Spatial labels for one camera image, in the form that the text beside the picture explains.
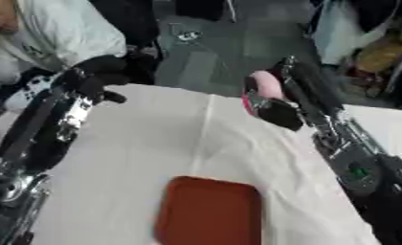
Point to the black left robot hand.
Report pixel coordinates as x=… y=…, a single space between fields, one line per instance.
x=39 y=127

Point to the person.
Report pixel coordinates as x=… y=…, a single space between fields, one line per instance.
x=59 y=32

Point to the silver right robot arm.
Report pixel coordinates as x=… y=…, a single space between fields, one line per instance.
x=372 y=178

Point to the yellow bag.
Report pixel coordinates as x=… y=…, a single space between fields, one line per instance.
x=380 y=54

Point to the small silver floor object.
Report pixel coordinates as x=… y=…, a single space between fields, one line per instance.
x=188 y=35

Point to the white bag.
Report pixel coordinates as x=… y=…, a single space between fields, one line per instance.
x=338 y=32

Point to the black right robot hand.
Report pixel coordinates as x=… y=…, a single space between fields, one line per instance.
x=313 y=86

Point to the red-brown box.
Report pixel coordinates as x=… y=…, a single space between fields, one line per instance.
x=210 y=212

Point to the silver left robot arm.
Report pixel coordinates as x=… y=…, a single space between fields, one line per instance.
x=12 y=197

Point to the white game controller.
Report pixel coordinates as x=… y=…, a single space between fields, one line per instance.
x=28 y=91

